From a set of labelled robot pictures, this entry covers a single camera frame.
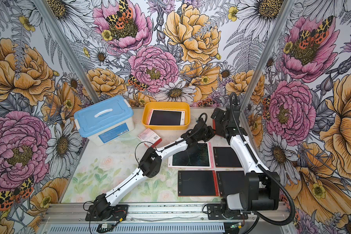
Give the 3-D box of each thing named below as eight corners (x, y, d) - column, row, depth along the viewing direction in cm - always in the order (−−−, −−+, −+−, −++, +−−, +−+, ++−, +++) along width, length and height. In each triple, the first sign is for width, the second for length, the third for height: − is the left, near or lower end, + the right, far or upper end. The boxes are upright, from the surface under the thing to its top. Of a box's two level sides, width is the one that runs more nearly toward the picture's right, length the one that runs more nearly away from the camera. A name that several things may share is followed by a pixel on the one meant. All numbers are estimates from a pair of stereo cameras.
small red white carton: (138, 138, 104) (137, 135, 102) (149, 130, 109) (148, 127, 106) (151, 150, 98) (150, 147, 96) (162, 141, 103) (161, 138, 100)
